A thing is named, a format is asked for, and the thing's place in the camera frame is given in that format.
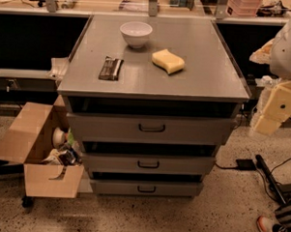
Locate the grey middle drawer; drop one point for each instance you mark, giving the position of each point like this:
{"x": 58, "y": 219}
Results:
{"x": 143, "y": 164}

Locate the white cup in box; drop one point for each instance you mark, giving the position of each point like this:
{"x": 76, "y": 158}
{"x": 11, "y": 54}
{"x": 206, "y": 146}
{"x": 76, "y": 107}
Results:
{"x": 58, "y": 138}

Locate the dark snack bar wrapper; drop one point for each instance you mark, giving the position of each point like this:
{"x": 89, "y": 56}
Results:
{"x": 110, "y": 69}

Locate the white bowl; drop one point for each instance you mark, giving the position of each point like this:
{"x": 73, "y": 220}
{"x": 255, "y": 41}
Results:
{"x": 136, "y": 34}

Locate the grey drawer cabinet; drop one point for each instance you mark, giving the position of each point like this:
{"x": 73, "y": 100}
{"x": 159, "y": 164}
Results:
{"x": 209, "y": 86}

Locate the grey bottom drawer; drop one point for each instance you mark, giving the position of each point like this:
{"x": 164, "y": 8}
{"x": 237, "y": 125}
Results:
{"x": 131, "y": 187}

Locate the pink plastic container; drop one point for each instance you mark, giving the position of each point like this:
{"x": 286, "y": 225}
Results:
{"x": 243, "y": 7}

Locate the black power adapter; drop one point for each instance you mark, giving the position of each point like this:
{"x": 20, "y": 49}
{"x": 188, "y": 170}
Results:
{"x": 246, "y": 164}

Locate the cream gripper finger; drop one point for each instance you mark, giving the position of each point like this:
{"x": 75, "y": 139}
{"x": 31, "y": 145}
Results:
{"x": 273, "y": 109}
{"x": 262, "y": 55}

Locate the grey top drawer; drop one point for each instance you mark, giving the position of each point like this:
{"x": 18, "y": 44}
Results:
{"x": 150, "y": 129}

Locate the black bar on floor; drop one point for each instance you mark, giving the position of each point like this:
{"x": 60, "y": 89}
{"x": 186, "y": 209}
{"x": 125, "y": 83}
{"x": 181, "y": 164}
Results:
{"x": 268, "y": 174}

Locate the cardboard box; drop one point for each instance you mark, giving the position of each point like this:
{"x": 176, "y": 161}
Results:
{"x": 29, "y": 141}

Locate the yellow sponge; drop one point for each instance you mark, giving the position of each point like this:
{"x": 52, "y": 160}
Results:
{"x": 168, "y": 61}

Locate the grey drawer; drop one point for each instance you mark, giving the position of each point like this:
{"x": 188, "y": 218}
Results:
{"x": 131, "y": 187}
{"x": 143, "y": 164}
{"x": 150, "y": 129}

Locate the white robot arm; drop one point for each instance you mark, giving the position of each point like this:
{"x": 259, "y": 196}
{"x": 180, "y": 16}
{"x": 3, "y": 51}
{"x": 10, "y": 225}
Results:
{"x": 280, "y": 64}

